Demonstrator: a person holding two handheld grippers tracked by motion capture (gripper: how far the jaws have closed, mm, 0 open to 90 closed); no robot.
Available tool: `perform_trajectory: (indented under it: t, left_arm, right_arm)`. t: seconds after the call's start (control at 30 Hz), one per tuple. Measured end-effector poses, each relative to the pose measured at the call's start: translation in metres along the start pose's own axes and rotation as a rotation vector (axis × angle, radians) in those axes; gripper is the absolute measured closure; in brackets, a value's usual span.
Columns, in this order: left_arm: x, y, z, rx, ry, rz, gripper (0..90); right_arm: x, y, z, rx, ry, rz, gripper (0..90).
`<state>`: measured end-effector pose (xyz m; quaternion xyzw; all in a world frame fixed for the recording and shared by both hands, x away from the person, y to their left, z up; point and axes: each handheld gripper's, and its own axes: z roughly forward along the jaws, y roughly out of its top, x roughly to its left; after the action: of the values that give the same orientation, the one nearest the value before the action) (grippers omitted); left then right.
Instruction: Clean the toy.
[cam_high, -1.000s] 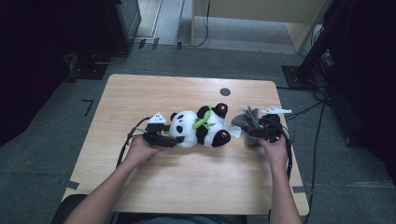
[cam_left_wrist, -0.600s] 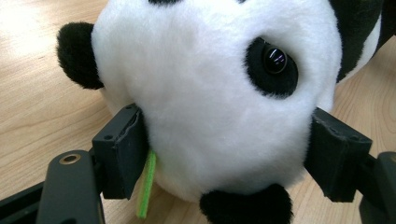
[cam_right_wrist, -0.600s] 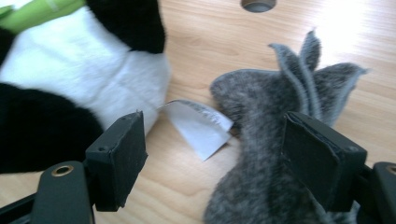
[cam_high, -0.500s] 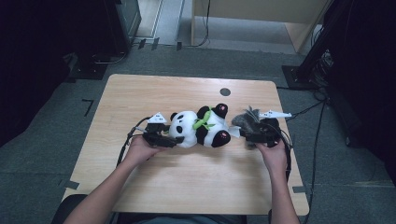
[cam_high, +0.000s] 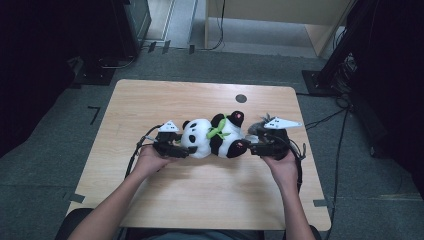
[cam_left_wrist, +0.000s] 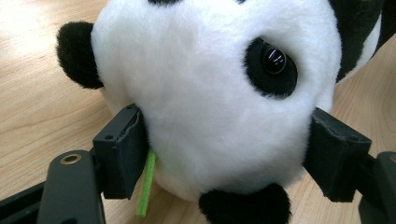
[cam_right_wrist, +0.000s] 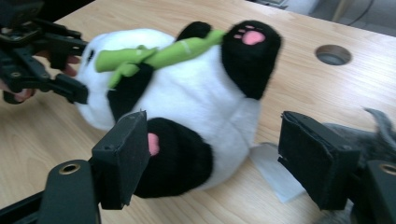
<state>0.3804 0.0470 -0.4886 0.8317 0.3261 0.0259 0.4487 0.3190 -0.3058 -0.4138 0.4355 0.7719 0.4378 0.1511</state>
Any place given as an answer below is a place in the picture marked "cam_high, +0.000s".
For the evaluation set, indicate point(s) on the black floor base plate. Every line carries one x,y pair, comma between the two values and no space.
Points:
95,76

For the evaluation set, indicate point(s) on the person's left hand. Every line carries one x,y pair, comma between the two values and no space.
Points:
151,163

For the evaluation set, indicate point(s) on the black metal stand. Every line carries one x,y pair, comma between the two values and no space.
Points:
333,63

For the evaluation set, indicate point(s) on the person's right hand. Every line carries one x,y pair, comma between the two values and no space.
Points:
283,170

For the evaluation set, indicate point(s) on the dark floor tape strip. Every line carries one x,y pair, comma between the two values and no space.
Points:
166,46
151,46

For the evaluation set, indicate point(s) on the panda plush toy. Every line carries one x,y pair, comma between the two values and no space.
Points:
216,136

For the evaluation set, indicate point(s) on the black monitor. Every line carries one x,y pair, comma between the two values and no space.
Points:
135,23

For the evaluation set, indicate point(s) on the beige wooden cabinet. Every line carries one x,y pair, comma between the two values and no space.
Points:
276,10

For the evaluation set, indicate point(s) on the person's lap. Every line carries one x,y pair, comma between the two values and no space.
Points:
196,235

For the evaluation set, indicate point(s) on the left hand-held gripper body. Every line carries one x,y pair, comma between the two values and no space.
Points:
168,140

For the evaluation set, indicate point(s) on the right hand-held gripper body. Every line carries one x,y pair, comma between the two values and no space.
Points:
275,143

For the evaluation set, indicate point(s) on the black chair armrest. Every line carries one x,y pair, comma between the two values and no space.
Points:
316,233
73,223

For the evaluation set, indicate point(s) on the grey tape strip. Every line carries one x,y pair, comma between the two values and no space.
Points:
320,202
75,198

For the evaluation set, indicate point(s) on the dark curtain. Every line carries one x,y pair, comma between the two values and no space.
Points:
30,66
396,83

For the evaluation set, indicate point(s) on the dark round table grommet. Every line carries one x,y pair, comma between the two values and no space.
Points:
241,98

